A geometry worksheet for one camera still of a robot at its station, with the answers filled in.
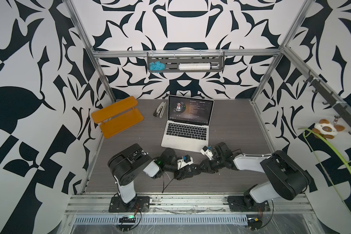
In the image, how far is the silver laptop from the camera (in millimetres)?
960

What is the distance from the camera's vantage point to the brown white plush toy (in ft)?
1.95

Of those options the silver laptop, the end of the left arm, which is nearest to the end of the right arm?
the end of the left arm

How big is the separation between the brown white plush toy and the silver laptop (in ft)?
1.69

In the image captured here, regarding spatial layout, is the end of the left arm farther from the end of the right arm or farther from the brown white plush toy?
the brown white plush toy

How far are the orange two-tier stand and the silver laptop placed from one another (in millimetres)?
239

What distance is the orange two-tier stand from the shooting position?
0.96 meters
